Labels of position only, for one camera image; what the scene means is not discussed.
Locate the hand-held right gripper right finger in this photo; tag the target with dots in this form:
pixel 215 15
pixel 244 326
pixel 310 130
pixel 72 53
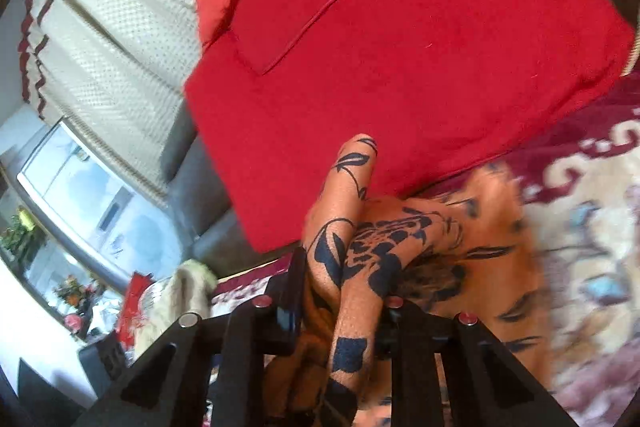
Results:
pixel 415 347

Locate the beige quilted jacket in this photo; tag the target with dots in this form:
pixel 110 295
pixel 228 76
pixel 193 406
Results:
pixel 175 302

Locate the yellow flower bouquet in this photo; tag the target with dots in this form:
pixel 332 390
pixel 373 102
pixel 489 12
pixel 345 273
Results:
pixel 20 229

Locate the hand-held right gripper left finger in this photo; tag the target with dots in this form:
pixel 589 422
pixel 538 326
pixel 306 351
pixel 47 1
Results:
pixel 287 322

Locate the red gift box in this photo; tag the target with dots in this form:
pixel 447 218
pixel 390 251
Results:
pixel 131 312

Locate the orange floral blouse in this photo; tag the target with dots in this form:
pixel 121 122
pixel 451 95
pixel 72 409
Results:
pixel 350 217

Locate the beige dotted curtain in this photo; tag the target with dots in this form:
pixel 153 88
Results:
pixel 115 32

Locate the brown leather sofa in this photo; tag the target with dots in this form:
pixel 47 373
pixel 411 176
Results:
pixel 200 207

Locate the orange flower bouquet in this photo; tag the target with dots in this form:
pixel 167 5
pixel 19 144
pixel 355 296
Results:
pixel 77 302

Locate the floral plush blanket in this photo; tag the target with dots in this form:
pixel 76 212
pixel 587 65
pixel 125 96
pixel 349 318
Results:
pixel 575 232

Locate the red blanket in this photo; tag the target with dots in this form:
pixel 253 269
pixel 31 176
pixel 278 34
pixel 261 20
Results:
pixel 425 57

